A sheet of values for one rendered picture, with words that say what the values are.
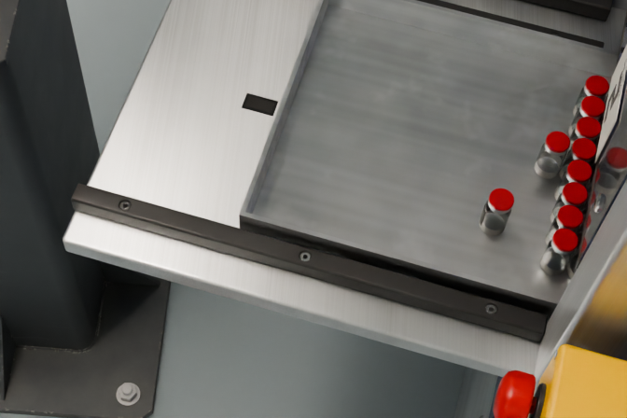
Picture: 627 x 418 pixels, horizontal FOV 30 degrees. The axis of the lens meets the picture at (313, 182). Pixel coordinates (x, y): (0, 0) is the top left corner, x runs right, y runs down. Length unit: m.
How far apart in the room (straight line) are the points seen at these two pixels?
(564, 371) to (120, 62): 1.50
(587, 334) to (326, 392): 1.07
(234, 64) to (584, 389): 0.46
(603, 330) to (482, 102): 0.31
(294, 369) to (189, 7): 0.89
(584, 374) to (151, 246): 0.38
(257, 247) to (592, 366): 0.30
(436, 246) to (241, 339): 0.94
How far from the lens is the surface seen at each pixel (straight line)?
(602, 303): 0.79
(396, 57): 1.08
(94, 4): 2.26
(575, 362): 0.80
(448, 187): 1.01
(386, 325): 0.95
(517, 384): 0.80
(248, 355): 1.88
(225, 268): 0.97
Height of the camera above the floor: 1.75
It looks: 60 degrees down
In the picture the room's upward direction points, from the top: 5 degrees clockwise
